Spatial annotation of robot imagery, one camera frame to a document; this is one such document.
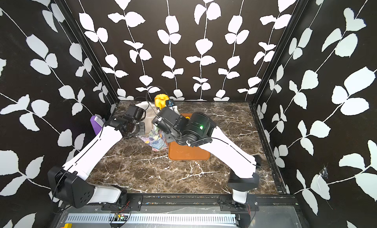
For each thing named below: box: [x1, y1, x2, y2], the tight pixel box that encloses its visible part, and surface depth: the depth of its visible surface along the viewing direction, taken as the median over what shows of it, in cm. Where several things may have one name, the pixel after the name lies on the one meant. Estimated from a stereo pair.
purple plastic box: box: [89, 115, 105, 136], surface depth 90 cm
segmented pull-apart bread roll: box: [154, 93, 170, 111], surface depth 79 cm
